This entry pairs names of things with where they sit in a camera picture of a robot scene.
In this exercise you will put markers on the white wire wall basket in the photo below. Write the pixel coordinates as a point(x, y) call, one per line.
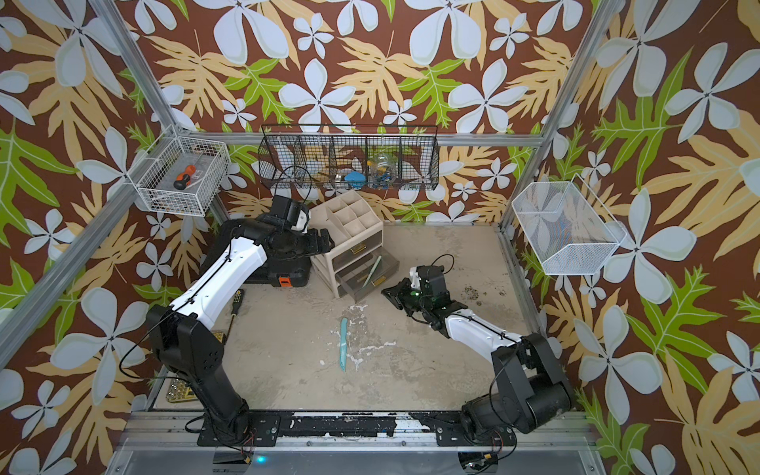
point(166, 158)

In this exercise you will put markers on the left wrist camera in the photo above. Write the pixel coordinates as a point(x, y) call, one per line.
point(288, 214)

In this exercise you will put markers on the black mounting rail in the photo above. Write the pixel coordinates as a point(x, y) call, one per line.
point(269, 428)

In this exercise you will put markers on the beige plastic drawer organizer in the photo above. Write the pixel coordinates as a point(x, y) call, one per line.
point(358, 236)

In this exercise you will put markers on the orange black screwdriver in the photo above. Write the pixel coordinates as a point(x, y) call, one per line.
point(184, 178)

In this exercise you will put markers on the blue fruit knife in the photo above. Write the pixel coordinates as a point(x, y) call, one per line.
point(343, 344)

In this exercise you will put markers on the blue item in basket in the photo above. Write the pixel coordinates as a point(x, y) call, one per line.
point(355, 180)

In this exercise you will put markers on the yellow screwdriver bit set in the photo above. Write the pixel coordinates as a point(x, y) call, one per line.
point(180, 392)

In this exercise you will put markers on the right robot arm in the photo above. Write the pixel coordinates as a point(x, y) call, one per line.
point(529, 387)

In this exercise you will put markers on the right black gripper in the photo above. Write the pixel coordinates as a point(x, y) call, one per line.
point(398, 298)

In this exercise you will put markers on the black wire wall basket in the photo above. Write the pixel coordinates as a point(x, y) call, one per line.
point(392, 157)

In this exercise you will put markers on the green fruit knife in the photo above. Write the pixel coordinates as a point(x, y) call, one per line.
point(375, 265)

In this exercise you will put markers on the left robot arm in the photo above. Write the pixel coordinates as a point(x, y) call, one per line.
point(181, 334)

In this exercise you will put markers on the white mesh corner basket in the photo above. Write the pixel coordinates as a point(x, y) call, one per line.
point(571, 231)

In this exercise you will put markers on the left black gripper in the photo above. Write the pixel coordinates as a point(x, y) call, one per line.
point(315, 244)

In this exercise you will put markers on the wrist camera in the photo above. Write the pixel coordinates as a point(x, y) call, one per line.
point(428, 279)
point(288, 214)

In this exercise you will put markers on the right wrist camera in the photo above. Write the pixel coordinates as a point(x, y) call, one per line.
point(428, 279)

